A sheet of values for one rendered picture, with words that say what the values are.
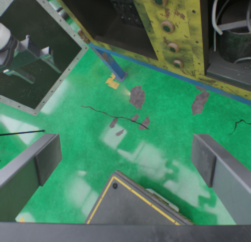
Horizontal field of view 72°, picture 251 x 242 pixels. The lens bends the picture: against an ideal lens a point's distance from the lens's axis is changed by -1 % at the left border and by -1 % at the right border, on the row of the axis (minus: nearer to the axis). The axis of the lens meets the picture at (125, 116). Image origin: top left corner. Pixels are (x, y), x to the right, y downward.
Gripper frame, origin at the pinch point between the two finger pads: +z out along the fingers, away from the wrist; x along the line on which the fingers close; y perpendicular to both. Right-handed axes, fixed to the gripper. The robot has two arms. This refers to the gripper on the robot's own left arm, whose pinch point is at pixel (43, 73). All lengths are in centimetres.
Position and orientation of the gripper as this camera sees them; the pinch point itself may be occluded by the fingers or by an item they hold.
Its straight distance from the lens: 76.0
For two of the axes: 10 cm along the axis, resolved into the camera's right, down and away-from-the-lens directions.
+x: -9.3, 2.4, 2.7
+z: 3.4, 3.4, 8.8
